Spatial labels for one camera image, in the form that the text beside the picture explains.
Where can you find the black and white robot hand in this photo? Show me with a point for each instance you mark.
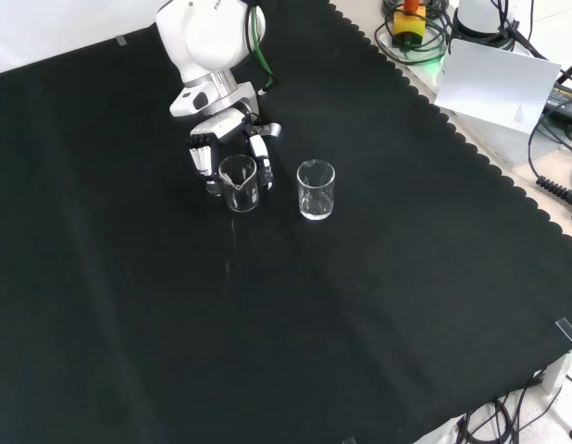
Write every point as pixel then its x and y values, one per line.
pixel 221 126

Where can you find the clear glass beaker with spout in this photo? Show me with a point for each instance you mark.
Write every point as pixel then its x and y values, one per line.
pixel 242 194

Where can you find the clear cloth clip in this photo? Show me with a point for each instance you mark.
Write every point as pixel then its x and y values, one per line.
pixel 349 440
pixel 569 332
pixel 121 40

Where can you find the black table cloth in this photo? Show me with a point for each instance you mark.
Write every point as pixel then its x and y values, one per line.
pixel 175 300

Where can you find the yellow stop button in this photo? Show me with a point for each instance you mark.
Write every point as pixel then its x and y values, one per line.
pixel 408 25

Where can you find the pale board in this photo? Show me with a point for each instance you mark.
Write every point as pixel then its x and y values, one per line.
pixel 494 83

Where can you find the black power adapter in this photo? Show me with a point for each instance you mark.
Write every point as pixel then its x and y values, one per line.
pixel 563 99

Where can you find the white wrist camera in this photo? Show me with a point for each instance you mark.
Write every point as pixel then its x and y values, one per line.
pixel 189 102

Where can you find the white metal bracket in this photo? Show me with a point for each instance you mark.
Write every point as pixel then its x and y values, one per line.
pixel 558 370

